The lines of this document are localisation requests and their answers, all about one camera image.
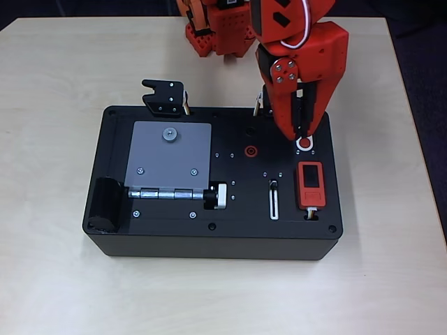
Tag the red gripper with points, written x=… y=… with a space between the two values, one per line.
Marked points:
x=323 y=66

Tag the red push button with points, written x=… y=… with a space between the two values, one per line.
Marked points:
x=305 y=143

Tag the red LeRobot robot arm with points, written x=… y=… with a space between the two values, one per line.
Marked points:
x=230 y=31

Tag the white button housing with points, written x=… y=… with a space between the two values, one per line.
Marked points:
x=297 y=146

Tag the white slider track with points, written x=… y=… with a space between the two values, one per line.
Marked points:
x=274 y=206

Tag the black banana socket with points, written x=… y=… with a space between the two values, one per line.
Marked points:
x=250 y=131

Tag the red banana socket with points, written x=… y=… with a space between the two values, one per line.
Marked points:
x=251 y=151

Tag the red display module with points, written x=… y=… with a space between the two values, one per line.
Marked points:
x=311 y=185

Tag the white latch block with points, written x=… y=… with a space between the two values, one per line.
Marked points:
x=220 y=197

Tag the grey round door knob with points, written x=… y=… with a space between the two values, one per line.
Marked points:
x=170 y=134

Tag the orange table clamp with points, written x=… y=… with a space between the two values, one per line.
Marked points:
x=193 y=15

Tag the black task board box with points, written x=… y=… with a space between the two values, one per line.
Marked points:
x=237 y=227

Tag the grey door plate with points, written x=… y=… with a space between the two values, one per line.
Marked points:
x=167 y=164

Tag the silver metal hinge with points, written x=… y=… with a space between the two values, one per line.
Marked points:
x=164 y=194

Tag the black rounded block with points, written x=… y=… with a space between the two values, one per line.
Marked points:
x=104 y=206

